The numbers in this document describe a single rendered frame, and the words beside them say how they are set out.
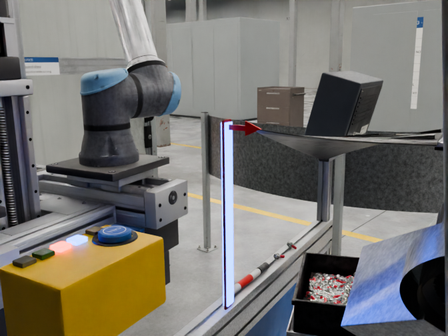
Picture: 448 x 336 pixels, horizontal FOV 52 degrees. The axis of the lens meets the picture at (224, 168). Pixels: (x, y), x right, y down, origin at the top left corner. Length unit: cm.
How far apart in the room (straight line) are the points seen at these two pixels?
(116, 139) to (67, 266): 67
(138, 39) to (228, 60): 924
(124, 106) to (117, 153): 12
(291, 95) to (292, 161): 486
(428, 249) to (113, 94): 87
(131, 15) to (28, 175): 51
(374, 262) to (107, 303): 37
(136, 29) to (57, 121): 113
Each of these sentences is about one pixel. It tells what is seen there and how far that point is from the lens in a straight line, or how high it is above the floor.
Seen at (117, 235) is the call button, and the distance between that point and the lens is 57.
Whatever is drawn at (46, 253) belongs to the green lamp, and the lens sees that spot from 55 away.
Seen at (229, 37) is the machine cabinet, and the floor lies 185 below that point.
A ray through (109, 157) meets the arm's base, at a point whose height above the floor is 106.
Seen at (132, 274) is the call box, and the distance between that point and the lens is 55.
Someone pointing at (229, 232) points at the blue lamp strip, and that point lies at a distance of 79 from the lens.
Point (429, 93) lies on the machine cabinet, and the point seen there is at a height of 87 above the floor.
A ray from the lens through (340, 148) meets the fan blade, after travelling 75.
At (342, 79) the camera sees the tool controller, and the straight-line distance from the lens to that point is 127.
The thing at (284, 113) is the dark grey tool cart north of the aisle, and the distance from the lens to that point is 740.
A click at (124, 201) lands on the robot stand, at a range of 114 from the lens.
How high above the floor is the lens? 128
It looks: 13 degrees down
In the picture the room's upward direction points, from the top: 1 degrees counter-clockwise
